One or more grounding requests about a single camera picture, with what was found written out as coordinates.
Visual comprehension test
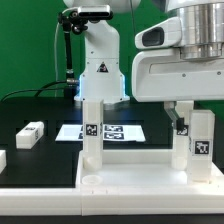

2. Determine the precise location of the white desk top tray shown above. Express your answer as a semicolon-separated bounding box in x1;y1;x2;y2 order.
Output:
75;150;224;195

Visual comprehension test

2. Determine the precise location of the fiducial marker sheet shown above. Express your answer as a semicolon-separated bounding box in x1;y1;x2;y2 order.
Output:
56;124;146;142

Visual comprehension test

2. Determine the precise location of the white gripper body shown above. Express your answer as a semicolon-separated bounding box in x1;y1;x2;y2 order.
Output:
132;49;224;102

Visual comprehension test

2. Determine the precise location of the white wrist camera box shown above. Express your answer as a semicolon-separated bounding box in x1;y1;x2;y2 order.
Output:
135;17;182;50

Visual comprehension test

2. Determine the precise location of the black camera on mount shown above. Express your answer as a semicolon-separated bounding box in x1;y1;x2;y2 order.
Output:
77;5;111;19

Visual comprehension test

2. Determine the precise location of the white left fence block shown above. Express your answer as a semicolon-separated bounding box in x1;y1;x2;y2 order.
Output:
0;150;7;174

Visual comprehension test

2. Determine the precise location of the black cable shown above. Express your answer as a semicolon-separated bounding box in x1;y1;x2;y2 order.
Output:
0;79;69;103

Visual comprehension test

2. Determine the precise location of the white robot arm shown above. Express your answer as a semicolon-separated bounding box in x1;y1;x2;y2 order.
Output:
63;0;224;131

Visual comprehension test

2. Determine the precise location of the white front fence bar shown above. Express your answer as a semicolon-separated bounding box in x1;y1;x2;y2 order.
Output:
0;186;224;216

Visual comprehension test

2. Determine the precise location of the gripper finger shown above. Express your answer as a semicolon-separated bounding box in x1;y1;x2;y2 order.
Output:
164;101;186;135

